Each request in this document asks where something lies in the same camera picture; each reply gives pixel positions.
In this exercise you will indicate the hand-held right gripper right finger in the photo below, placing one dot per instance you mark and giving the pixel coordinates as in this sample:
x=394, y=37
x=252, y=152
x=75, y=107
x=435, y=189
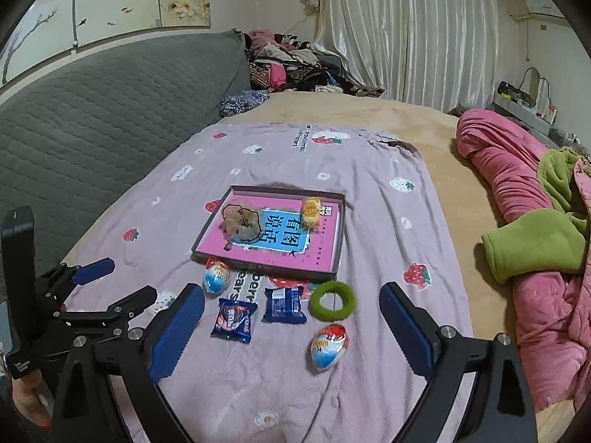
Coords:
x=406, y=332

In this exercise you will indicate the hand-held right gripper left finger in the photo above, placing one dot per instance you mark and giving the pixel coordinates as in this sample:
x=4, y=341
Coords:
x=178, y=332

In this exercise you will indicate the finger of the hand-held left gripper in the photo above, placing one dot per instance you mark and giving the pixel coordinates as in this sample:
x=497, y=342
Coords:
x=94, y=271
x=134, y=300

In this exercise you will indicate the dark blue biscuit packet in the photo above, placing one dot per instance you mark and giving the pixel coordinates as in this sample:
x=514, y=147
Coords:
x=233, y=320

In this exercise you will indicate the blue and white chocolate egg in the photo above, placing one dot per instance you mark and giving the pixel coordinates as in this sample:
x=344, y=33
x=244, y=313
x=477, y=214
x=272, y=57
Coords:
x=328, y=346
x=216, y=277

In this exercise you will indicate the bright blue biscuit packet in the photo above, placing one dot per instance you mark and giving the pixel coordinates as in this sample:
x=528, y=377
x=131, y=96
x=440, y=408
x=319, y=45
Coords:
x=285, y=305

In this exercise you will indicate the shallow grey cardboard box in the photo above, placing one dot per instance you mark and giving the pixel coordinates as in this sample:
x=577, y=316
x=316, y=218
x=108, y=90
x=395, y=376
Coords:
x=277, y=274

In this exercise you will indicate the person's left hand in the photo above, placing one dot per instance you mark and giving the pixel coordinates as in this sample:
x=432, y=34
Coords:
x=28, y=399

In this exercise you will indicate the pink strawberry print blanket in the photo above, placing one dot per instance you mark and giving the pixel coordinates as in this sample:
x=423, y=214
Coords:
x=392, y=240

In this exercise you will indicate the beige mesh scrunchie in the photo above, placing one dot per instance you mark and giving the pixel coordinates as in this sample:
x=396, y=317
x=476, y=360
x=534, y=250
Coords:
x=240, y=221

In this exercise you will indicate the pink and blue book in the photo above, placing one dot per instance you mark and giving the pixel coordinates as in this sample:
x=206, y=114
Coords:
x=277, y=235

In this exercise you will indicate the yellow candy packet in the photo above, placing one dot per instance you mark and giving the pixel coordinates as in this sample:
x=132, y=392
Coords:
x=310, y=214

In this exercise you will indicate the green fleece garment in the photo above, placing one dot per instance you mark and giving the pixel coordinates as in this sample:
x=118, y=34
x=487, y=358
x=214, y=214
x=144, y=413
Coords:
x=531, y=240

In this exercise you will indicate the grey quilted cover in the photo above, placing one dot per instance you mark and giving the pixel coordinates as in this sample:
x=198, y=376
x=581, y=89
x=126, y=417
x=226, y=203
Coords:
x=115, y=101

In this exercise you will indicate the pink quilt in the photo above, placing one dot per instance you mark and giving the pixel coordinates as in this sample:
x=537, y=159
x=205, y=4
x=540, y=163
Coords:
x=508, y=170

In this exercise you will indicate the blue floral cloth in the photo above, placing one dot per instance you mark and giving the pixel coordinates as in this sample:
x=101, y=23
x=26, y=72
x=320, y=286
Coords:
x=242, y=102

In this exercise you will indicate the cluttered grey side table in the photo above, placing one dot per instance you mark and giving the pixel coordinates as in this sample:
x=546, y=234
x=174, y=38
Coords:
x=526, y=113

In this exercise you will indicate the pile of clothes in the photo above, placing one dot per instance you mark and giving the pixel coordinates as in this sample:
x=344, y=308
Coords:
x=295, y=64

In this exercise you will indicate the white striped curtains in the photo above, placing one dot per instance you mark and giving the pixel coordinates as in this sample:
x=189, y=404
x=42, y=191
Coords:
x=415, y=32

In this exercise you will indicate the white air conditioner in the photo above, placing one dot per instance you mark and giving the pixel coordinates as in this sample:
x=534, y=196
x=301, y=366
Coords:
x=545, y=7

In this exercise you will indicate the floral wall mural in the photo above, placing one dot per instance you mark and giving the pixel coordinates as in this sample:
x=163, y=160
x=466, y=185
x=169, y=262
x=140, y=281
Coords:
x=138, y=0

